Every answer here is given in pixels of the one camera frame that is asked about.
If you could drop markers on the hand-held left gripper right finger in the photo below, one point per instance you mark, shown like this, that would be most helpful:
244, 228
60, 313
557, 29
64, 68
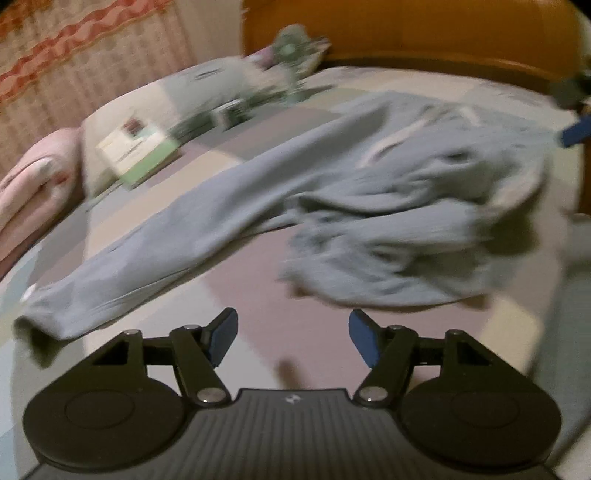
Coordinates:
364, 337

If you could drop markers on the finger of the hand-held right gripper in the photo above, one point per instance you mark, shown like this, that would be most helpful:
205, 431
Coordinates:
570, 91
573, 134

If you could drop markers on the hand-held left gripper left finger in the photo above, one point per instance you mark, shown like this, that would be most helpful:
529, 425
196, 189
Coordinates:
221, 334

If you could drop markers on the light grey sweatpants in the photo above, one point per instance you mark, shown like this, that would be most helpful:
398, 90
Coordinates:
369, 184

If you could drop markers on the wooden headboard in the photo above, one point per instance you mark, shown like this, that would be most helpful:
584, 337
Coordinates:
415, 27

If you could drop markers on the green and white book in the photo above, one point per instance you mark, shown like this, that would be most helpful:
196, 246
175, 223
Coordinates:
138, 152

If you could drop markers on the small tissue pack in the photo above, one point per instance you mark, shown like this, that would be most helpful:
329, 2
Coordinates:
231, 114

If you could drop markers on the folded pink quilt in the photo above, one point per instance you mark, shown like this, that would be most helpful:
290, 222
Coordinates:
27, 184

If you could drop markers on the patchwork pillow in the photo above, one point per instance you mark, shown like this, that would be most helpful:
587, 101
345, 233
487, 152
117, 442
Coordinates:
198, 83

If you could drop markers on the green handheld fan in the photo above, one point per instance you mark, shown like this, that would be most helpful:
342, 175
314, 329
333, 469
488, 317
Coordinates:
288, 46

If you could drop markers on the pink patterned curtain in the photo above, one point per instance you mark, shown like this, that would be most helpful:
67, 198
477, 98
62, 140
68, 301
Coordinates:
92, 69

